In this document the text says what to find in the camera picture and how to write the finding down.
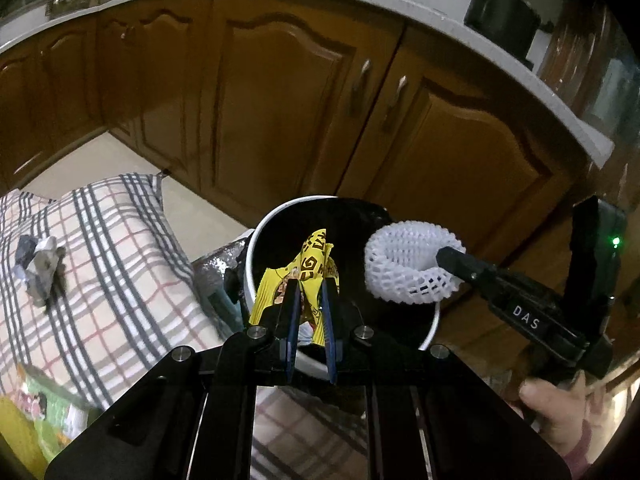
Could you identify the person's right hand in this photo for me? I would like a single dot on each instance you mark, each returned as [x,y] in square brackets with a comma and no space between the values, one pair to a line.
[555,415]

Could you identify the yellow packet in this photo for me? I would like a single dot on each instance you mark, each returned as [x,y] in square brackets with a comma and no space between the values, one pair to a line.
[12,430]

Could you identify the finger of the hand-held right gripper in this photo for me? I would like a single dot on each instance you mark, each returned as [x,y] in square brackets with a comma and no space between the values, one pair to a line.
[465,265]

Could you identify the large brown glass jar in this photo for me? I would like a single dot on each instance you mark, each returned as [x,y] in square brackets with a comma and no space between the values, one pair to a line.
[575,55]

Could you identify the green printed carton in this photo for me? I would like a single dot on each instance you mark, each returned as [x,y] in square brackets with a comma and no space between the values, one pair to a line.
[50,405]

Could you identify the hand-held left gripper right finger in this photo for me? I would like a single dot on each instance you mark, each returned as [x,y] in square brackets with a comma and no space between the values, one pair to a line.
[327,330]

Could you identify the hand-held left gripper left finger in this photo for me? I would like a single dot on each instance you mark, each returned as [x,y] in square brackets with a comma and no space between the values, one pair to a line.
[292,320]

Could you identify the white bin with black liner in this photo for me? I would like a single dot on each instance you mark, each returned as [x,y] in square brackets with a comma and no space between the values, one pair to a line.
[350,230]

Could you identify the plaid blanket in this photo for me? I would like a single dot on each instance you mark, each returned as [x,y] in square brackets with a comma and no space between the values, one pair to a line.
[125,270]

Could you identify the yellow snack wrapper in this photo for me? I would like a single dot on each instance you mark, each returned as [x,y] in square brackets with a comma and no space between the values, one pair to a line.
[310,265]

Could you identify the grey white wrapper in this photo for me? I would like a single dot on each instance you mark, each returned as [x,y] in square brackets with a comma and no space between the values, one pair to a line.
[40,265]

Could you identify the black cooking pot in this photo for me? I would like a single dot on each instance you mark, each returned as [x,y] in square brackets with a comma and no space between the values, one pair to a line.
[500,15]

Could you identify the white foam fruit net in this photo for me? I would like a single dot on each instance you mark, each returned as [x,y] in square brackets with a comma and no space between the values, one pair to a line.
[395,255]

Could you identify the silver foil mat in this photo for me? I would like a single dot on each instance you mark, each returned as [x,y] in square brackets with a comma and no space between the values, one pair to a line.
[220,265]

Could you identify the brown wooden cabinet door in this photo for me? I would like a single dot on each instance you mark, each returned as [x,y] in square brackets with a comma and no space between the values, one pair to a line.
[475,160]
[30,110]
[280,100]
[145,85]

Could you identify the wooden kitchen cabinets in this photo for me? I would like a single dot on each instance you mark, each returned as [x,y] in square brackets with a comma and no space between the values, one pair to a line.
[450,25]

